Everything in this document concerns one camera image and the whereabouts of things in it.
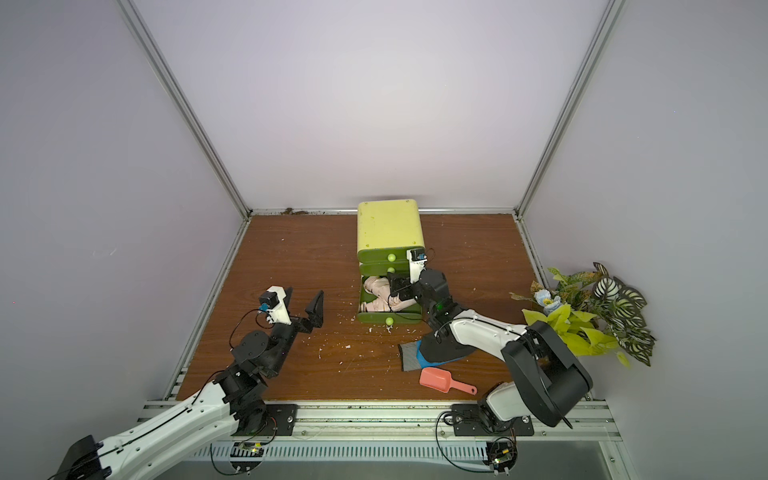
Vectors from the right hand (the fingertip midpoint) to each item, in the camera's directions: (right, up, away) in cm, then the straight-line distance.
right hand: (400, 266), depth 85 cm
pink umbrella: (-6, -7, +4) cm, 10 cm away
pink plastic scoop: (+11, -30, -6) cm, 33 cm away
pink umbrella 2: (-5, -12, +2) cm, 12 cm away
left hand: (-23, -5, -11) cm, 26 cm away
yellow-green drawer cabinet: (-4, +10, 0) cm, 11 cm away
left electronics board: (-38, -43, -14) cm, 60 cm away
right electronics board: (+24, -44, -16) cm, 52 cm away
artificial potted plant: (+44, -9, -19) cm, 49 cm away
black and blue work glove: (+9, -25, -1) cm, 26 cm away
